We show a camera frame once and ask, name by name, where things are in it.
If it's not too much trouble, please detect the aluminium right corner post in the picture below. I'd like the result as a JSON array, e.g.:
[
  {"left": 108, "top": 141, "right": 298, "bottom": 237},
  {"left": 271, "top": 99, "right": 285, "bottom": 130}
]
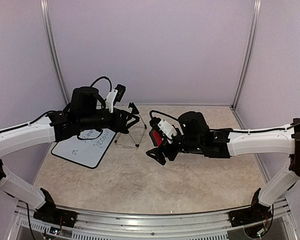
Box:
[{"left": 231, "top": 0, "right": 262, "bottom": 112}]

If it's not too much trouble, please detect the white whiteboard black frame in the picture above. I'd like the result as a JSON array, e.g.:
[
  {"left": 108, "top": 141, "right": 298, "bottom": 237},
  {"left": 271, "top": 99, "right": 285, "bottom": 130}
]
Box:
[{"left": 51, "top": 129, "right": 116, "bottom": 169}]

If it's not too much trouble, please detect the aluminium left corner post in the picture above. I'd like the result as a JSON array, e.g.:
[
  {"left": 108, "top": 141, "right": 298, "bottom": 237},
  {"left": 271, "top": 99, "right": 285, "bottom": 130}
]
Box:
[{"left": 39, "top": 0, "right": 70, "bottom": 105}]

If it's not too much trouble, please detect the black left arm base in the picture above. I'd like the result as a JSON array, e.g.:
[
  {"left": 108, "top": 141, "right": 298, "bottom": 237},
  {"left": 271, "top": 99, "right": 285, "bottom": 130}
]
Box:
[{"left": 33, "top": 187, "right": 78, "bottom": 228}]

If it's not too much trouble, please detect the red black whiteboard eraser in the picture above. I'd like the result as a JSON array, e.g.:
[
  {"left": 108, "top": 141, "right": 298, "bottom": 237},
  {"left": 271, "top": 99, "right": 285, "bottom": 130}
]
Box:
[{"left": 149, "top": 129, "right": 163, "bottom": 147}]

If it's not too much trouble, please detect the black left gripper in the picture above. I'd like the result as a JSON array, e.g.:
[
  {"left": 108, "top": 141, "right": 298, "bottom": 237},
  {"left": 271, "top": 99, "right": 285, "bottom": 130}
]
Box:
[{"left": 78, "top": 107, "right": 140, "bottom": 133}]

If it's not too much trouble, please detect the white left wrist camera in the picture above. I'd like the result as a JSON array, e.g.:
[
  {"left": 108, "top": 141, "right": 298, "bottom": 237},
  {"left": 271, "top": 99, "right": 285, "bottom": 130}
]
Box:
[{"left": 105, "top": 84, "right": 126, "bottom": 113}]

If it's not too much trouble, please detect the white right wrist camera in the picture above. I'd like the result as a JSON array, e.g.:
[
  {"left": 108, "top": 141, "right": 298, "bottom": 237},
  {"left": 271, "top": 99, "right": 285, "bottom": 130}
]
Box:
[{"left": 149, "top": 117, "right": 178, "bottom": 140}]

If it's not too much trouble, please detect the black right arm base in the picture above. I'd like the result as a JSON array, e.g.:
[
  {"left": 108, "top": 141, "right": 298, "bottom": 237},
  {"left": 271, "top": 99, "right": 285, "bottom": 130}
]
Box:
[{"left": 228, "top": 188, "right": 273, "bottom": 227}]

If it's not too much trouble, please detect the aluminium front rail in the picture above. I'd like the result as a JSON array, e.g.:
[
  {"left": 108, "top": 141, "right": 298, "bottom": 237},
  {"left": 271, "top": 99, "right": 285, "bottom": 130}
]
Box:
[{"left": 5, "top": 198, "right": 300, "bottom": 240}]

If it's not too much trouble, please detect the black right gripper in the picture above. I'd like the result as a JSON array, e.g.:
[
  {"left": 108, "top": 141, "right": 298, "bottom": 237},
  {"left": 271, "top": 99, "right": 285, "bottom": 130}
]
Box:
[{"left": 146, "top": 127, "right": 203, "bottom": 165}]

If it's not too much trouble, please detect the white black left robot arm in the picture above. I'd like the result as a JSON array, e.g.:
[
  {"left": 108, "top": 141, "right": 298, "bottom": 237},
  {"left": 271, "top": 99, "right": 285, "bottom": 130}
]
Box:
[{"left": 0, "top": 84, "right": 140, "bottom": 223}]

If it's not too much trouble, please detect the black wire easel stand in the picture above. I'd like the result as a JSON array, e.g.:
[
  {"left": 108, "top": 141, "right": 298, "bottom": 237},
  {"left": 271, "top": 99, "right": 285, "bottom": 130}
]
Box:
[{"left": 128, "top": 102, "right": 148, "bottom": 148}]

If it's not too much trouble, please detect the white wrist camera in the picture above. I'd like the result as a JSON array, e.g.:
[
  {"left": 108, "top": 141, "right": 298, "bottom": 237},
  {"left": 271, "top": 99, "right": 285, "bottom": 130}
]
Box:
[
  {"left": 149, "top": 117, "right": 178, "bottom": 140},
  {"left": 105, "top": 84, "right": 126, "bottom": 113}
]

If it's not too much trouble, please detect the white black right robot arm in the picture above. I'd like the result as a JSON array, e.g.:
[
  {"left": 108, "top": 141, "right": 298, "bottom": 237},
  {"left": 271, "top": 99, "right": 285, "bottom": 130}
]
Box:
[{"left": 146, "top": 110, "right": 300, "bottom": 222}]

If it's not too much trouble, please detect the aluminium corner post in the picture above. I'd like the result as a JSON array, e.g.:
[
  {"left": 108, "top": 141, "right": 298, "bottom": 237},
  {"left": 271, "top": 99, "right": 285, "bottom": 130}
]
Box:
[
  {"left": 39, "top": 0, "right": 70, "bottom": 105},
  {"left": 231, "top": 0, "right": 262, "bottom": 112}
]

